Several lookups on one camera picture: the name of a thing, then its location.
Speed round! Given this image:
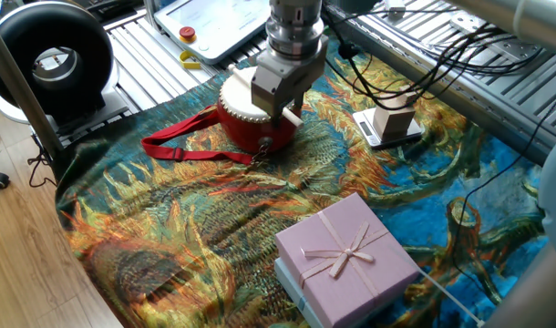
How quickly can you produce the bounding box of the small wooden cube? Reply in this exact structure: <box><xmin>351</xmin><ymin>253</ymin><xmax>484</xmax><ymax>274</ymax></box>
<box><xmin>396</xmin><ymin>86</ymin><xmax>420</xmax><ymax>108</ymax></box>

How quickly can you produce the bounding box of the thin black cable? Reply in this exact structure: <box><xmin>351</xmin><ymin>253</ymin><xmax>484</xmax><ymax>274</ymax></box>
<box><xmin>449</xmin><ymin>84</ymin><xmax>556</xmax><ymax>295</ymax></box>

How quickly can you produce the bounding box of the silver digital scale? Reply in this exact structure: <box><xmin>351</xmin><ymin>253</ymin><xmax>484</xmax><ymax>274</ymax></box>
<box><xmin>352</xmin><ymin>107</ymin><xmax>425</xmax><ymax>150</ymax></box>

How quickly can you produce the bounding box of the grey Schunk gripper body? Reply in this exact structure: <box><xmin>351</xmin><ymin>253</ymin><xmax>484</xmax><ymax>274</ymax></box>
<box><xmin>250</xmin><ymin>44</ymin><xmax>329</xmax><ymax>124</ymax></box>

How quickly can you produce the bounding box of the yellow plastic hook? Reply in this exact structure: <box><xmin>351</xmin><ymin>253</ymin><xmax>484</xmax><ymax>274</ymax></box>
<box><xmin>179</xmin><ymin>49</ymin><xmax>202</xmax><ymax>70</ymax></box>

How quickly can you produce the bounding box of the large wooden block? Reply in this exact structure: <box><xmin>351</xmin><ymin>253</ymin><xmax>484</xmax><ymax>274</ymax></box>
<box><xmin>372</xmin><ymin>93</ymin><xmax>417</xmax><ymax>142</ymax></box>

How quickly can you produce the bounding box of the white cable tie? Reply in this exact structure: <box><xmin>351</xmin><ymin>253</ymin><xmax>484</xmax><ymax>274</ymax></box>
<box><xmin>417</xmin><ymin>267</ymin><xmax>487</xmax><ymax>327</ymax></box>

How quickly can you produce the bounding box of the pink gift box with ribbon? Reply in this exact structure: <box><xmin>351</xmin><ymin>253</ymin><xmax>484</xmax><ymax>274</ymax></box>
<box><xmin>274</xmin><ymin>191</ymin><xmax>420</xmax><ymax>328</ymax></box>

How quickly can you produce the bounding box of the grey aluminium table rail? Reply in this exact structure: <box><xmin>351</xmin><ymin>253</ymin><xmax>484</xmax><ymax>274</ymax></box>
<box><xmin>323</xmin><ymin>4</ymin><xmax>556</xmax><ymax>168</ymax></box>

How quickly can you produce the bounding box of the white teach pendant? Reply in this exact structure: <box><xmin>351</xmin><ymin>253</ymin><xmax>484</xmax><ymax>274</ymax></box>
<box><xmin>153</xmin><ymin>0</ymin><xmax>271</xmax><ymax>66</ymax></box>

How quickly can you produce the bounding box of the red drum carrying strap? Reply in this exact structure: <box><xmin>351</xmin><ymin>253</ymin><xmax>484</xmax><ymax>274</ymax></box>
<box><xmin>139</xmin><ymin>105</ymin><xmax>273</xmax><ymax>168</ymax></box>

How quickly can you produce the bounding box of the grey aluminium frame post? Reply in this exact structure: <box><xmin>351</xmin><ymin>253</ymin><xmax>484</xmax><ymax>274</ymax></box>
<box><xmin>0</xmin><ymin>13</ymin><xmax>65</xmax><ymax>159</ymax></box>

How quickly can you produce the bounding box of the light blue gift box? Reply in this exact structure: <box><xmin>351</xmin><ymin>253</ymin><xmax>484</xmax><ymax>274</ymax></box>
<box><xmin>273</xmin><ymin>257</ymin><xmax>324</xmax><ymax>328</ymax></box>

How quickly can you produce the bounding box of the silver robot mounting plate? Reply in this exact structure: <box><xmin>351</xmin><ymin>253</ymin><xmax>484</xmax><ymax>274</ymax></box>
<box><xmin>448</xmin><ymin>11</ymin><xmax>546</xmax><ymax>65</ymax></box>

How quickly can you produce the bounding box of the red drum with white skin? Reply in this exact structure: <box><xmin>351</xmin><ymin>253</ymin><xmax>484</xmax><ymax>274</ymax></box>
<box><xmin>216</xmin><ymin>67</ymin><xmax>303</xmax><ymax>154</ymax></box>

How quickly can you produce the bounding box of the black round ring fan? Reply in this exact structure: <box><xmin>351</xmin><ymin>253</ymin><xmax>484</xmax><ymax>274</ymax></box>
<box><xmin>0</xmin><ymin>1</ymin><xmax>129</xmax><ymax>133</ymax></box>

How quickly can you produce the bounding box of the sunflower painting tablecloth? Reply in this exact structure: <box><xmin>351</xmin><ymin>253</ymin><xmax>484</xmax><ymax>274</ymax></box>
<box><xmin>54</xmin><ymin>34</ymin><xmax>551</xmax><ymax>328</ymax></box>

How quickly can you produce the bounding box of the light wooden drumstick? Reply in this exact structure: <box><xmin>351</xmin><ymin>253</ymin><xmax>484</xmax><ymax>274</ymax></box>
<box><xmin>226</xmin><ymin>64</ymin><xmax>305</xmax><ymax>128</ymax></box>

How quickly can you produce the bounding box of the black gripper cable bundle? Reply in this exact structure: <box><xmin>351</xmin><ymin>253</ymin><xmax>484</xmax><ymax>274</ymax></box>
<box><xmin>323</xmin><ymin>7</ymin><xmax>549</xmax><ymax>111</ymax></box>

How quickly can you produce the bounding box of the black floor cable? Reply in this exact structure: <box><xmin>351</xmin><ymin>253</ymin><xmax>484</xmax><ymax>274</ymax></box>
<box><xmin>26</xmin><ymin>134</ymin><xmax>58</xmax><ymax>189</ymax></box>

